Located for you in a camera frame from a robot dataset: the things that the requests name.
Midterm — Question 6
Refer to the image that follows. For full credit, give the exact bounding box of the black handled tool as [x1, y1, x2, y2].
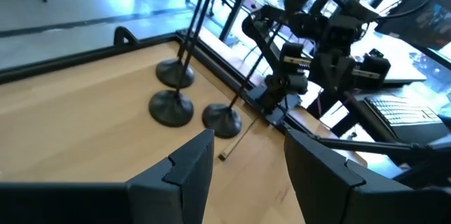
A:
[147, 0, 233, 128]

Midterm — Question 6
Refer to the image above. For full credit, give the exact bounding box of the black metal candlestick holder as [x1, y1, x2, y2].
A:
[155, 0, 226, 89]
[202, 0, 320, 139]

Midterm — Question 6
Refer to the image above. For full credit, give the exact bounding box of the wooden shelf with black legs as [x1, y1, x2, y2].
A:
[0, 40, 264, 224]

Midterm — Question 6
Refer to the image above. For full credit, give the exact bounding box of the dark monitor screen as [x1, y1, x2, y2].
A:
[373, 0, 451, 51]

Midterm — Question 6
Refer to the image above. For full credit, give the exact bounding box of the black desk leg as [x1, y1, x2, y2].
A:
[218, 0, 254, 42]

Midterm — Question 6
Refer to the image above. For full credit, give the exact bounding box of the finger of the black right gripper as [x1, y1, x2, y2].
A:
[333, 53, 356, 94]
[309, 53, 335, 91]

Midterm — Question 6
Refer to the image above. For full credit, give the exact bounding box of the dark keyboard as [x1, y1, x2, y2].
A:
[352, 89, 451, 146]

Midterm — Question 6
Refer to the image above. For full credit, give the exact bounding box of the black aluminium table frame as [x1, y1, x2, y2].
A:
[0, 25, 451, 189]

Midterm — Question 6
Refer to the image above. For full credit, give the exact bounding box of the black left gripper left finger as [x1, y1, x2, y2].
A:
[125, 128, 216, 224]

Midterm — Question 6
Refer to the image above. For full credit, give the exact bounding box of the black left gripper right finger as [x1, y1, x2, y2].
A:
[283, 129, 414, 224]

